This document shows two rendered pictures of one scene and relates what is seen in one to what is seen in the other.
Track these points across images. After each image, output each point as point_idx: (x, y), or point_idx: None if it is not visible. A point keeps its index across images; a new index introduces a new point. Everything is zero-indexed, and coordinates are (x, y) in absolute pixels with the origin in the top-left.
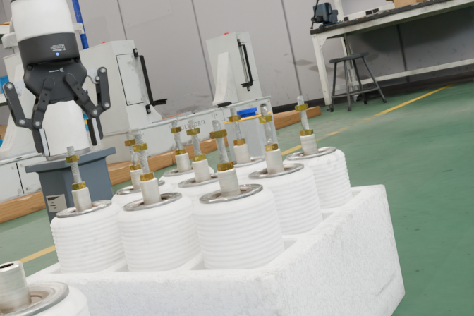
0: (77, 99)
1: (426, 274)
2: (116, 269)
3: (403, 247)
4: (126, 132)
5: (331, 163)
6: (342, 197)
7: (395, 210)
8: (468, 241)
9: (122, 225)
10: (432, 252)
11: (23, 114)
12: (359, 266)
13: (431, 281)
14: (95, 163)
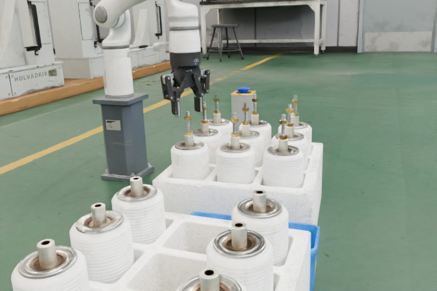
0: None
1: (326, 186)
2: (212, 179)
3: None
4: (203, 102)
5: (308, 133)
6: (309, 149)
7: None
8: (340, 169)
9: (224, 159)
10: (324, 174)
11: (172, 93)
12: (318, 185)
13: (331, 190)
14: (138, 103)
